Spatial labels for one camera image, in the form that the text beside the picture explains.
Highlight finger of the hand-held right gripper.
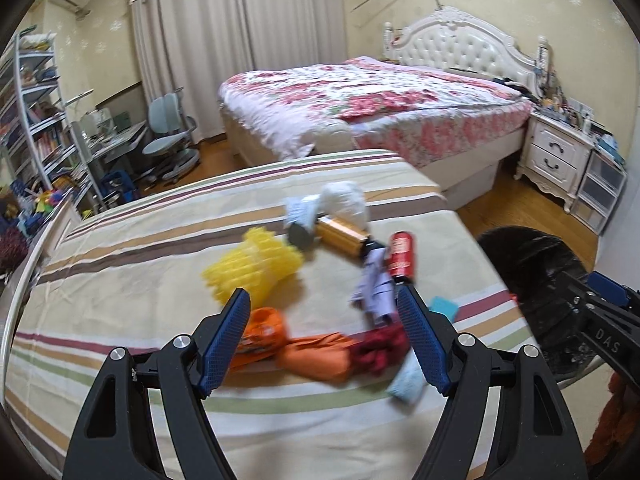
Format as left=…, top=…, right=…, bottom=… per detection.
left=587, top=271, right=640, bottom=313
left=562, top=272, right=601, bottom=322

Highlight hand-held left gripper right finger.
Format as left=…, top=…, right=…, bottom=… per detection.
left=396, top=284, right=588, bottom=480

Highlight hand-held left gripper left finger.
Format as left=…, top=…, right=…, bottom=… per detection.
left=62, top=287, right=251, bottom=480

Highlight orange printed plastic bag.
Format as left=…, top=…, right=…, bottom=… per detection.
left=235, top=307, right=291, bottom=371

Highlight light blue packet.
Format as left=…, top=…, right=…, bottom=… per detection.
left=387, top=355, right=428, bottom=406

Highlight trash bin with black liner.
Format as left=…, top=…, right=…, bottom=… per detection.
left=477, top=226, right=597, bottom=386

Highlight purple and white wrapper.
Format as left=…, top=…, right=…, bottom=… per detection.
left=349, top=250, right=399, bottom=328

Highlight yellow foam net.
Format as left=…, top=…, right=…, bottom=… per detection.
left=202, top=227, right=305, bottom=306

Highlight plain orange bag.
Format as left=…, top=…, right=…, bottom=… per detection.
left=277, top=332, right=358, bottom=386

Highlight red can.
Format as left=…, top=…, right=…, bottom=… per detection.
left=387, top=230, right=417, bottom=281

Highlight teal card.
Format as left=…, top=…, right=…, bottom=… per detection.
left=429, top=296, right=461, bottom=322

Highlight plastic drawer unit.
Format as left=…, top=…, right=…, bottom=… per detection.
left=570, top=147, right=628, bottom=236

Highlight gold bottle with black cap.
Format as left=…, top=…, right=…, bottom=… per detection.
left=314, top=214, right=388, bottom=261

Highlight teal box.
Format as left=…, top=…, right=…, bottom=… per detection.
left=592, top=120, right=627, bottom=166

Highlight white nightstand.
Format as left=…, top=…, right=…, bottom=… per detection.
left=515, top=110, right=596, bottom=213

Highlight white crumpled plastic bag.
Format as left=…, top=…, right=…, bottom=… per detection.
left=320, top=181, right=369, bottom=233

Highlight blue plastic crate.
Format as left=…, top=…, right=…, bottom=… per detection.
left=100, top=170, right=138, bottom=206

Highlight cluster of cosmetic bottles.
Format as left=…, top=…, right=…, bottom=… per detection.
left=532, top=55, right=596, bottom=131

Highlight grey desk chair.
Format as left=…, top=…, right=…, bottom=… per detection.
left=141, top=91, right=201, bottom=183

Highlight grey study desk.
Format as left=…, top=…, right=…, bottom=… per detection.
left=75, top=110, right=151, bottom=196

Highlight pile of colourful toys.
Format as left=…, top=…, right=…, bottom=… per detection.
left=0, top=180, right=76, bottom=241

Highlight maroon fluffy pompom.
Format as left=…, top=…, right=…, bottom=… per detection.
left=0, top=225, right=31, bottom=278

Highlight floral quilt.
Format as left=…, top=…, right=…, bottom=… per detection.
left=217, top=56, right=536, bottom=168

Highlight white tufted headboard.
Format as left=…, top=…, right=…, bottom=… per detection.
left=382, top=6, right=551, bottom=98

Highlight desk lamp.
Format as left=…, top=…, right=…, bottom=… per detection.
left=62, top=87, right=97, bottom=126

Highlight white bookshelf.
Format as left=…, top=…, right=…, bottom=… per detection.
left=0, top=30, right=108, bottom=211

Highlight beige curtains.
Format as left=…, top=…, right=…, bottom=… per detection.
left=132, top=0, right=347, bottom=116

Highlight white bed frame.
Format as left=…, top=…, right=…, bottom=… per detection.
left=222, top=115, right=501, bottom=206

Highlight white curved bed rail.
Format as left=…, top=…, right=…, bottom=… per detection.
left=0, top=195, right=83, bottom=361

